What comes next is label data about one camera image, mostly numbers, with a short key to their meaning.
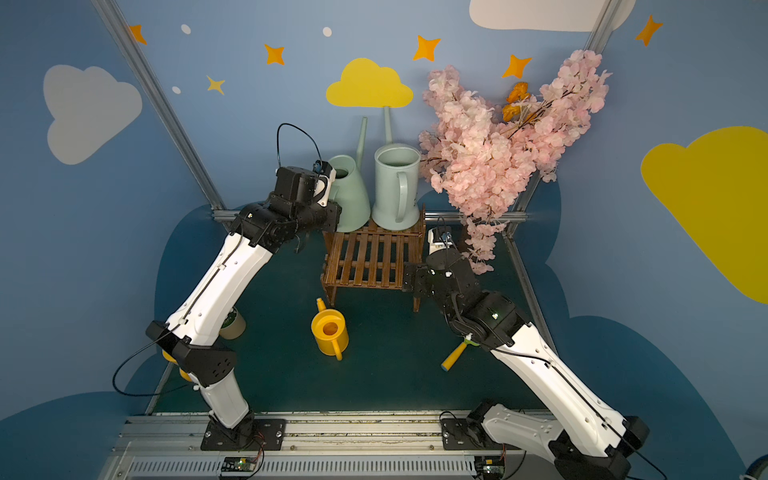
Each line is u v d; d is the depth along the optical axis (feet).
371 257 3.06
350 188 2.34
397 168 2.30
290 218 1.70
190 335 1.41
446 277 1.45
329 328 2.70
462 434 2.46
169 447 2.42
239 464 2.35
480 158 2.17
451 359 2.82
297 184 1.70
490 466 2.36
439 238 1.79
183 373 2.44
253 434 2.31
